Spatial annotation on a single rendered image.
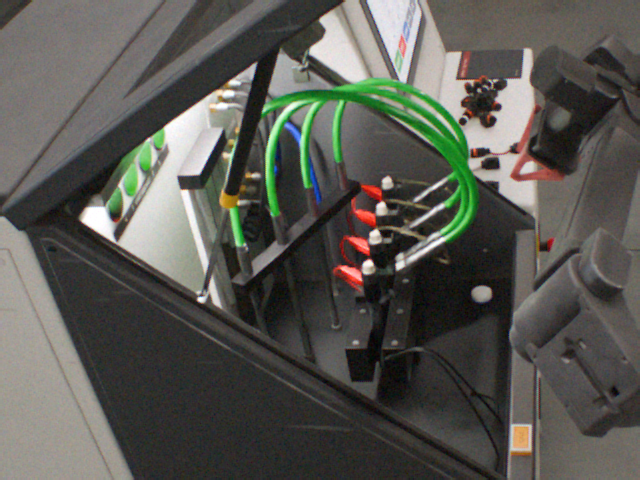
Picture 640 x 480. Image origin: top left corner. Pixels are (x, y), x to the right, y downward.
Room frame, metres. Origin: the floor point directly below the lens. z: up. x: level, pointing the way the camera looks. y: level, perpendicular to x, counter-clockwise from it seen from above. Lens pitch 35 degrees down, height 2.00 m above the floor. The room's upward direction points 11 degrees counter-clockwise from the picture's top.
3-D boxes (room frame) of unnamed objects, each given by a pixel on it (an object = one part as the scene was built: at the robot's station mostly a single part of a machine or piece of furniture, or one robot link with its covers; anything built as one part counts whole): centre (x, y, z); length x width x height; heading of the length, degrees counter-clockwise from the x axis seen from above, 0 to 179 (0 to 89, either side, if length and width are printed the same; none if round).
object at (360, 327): (1.27, -0.09, 0.91); 0.34 x 0.10 x 0.15; 163
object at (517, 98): (1.78, -0.40, 0.97); 0.70 x 0.22 x 0.03; 163
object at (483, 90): (1.82, -0.40, 1.01); 0.23 x 0.11 x 0.06; 163
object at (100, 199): (1.23, 0.20, 1.43); 0.54 x 0.03 x 0.02; 163
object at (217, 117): (1.46, 0.13, 1.20); 0.13 x 0.03 x 0.31; 163
